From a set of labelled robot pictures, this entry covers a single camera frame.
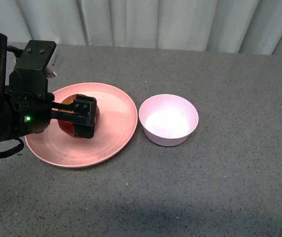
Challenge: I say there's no black cable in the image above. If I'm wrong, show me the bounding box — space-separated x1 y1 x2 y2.
0 137 25 163

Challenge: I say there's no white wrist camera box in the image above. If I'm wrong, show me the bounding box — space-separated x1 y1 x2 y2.
44 46 64 78

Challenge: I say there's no light pink bowl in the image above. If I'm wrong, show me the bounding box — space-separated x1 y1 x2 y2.
139 94 199 147

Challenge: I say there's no black gripper finger apple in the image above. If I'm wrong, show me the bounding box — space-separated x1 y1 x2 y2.
51 95 97 139

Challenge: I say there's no grey-white curtain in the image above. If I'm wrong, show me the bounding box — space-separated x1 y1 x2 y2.
0 0 282 55

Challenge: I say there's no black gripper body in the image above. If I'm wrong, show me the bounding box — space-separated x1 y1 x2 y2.
5 40 57 135

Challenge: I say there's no red apple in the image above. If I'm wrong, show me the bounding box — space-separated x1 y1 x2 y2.
58 94 100 138

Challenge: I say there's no pink plate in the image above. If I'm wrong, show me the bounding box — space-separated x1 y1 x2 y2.
25 82 138 168

